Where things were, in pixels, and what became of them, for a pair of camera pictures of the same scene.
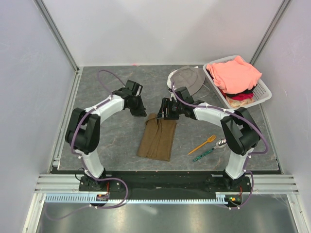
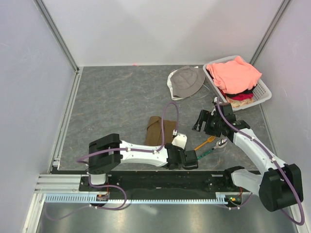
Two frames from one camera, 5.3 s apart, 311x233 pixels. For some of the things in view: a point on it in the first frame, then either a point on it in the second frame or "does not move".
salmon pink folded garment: [233, 76] does not move
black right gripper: [166, 103] → [205, 115]
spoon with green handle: [221, 143] does not move
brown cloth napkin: [157, 139] does not move
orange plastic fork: [210, 139] does not move
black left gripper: [141, 111] → [179, 149]
